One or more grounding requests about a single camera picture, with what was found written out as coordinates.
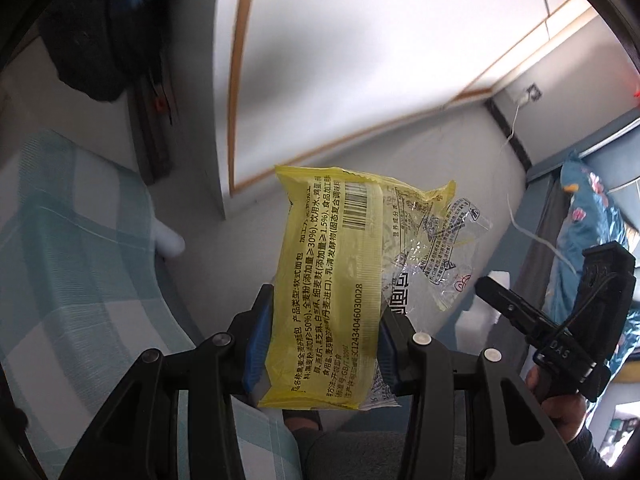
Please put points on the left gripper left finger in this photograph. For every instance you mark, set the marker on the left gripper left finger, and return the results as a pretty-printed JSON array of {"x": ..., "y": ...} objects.
[{"x": 260, "y": 335}]

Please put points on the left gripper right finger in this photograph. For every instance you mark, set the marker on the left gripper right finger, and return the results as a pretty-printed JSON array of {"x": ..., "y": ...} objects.
[{"x": 394, "y": 361}]

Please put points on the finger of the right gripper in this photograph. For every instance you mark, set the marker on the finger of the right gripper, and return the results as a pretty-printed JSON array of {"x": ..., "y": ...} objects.
[{"x": 534, "y": 325}]

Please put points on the yellow bread wrapper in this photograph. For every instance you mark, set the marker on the yellow bread wrapper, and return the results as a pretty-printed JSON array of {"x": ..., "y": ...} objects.
[{"x": 357, "y": 245}]

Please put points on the person right hand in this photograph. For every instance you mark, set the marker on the person right hand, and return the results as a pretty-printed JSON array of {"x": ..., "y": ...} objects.
[{"x": 568, "y": 412}]

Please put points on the person left hand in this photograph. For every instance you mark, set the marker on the person left hand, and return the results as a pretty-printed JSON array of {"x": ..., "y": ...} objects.
[{"x": 296, "y": 420}]

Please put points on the teal floral bedding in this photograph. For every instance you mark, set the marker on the teal floral bedding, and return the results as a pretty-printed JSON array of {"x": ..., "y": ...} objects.
[{"x": 592, "y": 219}]

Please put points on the white table leg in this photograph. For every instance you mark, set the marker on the white table leg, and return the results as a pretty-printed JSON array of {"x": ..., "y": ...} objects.
[{"x": 168, "y": 243}]

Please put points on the teal checked tablecloth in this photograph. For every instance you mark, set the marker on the teal checked tablecloth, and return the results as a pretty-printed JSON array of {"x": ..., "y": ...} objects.
[{"x": 98, "y": 378}]

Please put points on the orange black tool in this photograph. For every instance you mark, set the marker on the orange black tool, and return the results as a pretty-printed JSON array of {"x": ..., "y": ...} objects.
[{"x": 162, "y": 106}]

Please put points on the black hanging backpack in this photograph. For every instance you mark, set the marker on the black hanging backpack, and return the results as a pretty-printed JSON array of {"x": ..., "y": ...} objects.
[{"x": 104, "y": 47}]

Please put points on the wall power socket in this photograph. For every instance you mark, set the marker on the wall power socket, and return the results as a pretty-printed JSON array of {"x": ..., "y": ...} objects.
[{"x": 533, "y": 93}]

